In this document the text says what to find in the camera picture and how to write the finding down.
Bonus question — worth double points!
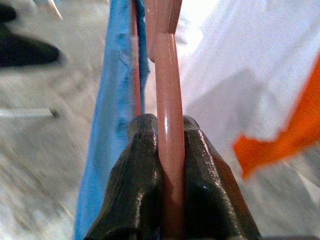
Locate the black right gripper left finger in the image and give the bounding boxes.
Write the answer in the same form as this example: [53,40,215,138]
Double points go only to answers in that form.
[83,113,163,240]

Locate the reddish plastic clothes hanger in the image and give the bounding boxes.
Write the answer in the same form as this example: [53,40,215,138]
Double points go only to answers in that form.
[129,0,187,240]

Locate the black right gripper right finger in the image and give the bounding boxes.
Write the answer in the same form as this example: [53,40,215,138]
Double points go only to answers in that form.
[183,114,263,240]

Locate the blue shirt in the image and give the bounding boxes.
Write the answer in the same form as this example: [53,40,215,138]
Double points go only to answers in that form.
[73,0,152,240]

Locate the orange printed t-shirt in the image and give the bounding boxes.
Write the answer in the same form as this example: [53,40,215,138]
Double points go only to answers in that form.
[231,48,320,180]

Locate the grey folding table white legs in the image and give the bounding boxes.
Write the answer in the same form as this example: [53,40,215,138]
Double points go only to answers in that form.
[0,0,63,119]

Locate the white t-shirt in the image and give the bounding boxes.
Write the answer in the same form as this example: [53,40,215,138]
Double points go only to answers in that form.
[174,0,320,143]

